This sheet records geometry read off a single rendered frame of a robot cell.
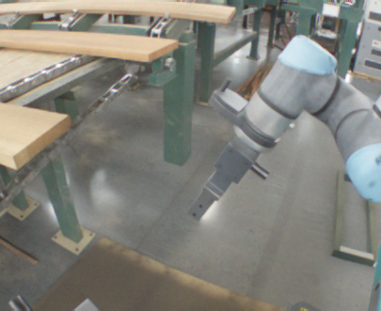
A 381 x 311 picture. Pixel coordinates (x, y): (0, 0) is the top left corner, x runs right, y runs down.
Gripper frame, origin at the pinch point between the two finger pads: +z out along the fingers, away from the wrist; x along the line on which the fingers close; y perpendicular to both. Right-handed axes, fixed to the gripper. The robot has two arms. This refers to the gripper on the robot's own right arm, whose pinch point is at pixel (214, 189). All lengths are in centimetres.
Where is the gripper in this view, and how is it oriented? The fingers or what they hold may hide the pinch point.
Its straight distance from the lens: 57.0
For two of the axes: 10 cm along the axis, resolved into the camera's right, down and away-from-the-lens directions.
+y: 7.9, 6.0, -1.2
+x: 4.2, -3.9, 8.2
